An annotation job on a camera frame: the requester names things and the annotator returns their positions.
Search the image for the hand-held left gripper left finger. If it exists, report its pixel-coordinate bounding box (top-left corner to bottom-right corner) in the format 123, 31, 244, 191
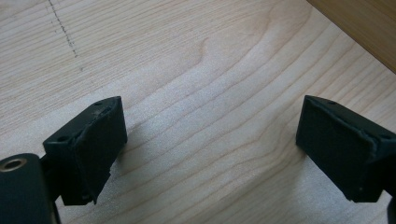
42, 95, 129, 206

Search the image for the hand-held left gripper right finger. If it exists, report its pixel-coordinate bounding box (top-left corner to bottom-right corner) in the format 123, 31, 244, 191
295, 94, 396, 203

